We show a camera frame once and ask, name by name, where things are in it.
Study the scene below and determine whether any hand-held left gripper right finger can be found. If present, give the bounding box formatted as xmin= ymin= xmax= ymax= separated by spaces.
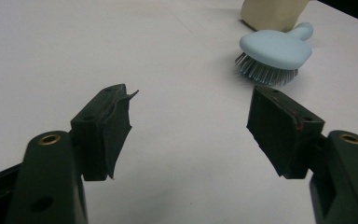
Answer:
xmin=245 ymin=85 xmax=325 ymax=180

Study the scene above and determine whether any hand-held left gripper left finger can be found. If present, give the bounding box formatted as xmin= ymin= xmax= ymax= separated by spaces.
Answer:
xmin=70 ymin=83 xmax=140 ymax=182

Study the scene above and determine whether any light blue scrubbing brush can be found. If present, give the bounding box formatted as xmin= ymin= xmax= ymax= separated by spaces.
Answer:
xmin=234 ymin=21 xmax=314 ymax=87

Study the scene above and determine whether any cream plastic container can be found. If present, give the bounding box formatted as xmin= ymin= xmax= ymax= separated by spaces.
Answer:
xmin=240 ymin=0 xmax=310 ymax=33

